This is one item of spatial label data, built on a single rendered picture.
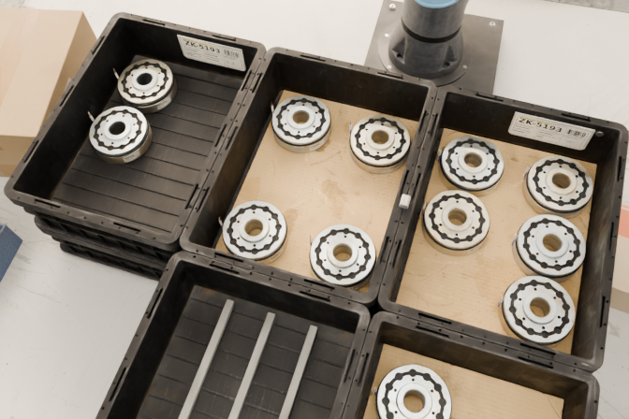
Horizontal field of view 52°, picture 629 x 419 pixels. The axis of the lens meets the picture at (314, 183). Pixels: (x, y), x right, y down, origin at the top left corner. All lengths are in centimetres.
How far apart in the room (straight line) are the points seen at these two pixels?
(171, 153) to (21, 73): 34
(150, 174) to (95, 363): 33
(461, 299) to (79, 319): 66
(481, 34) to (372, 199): 51
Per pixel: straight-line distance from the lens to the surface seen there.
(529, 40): 148
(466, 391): 98
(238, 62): 118
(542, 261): 103
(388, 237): 93
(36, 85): 130
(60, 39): 135
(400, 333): 91
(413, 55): 128
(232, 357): 99
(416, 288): 101
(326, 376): 97
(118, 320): 119
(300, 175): 109
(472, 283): 102
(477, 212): 104
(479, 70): 135
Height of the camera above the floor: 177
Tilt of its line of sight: 61 degrees down
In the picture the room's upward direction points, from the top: 6 degrees counter-clockwise
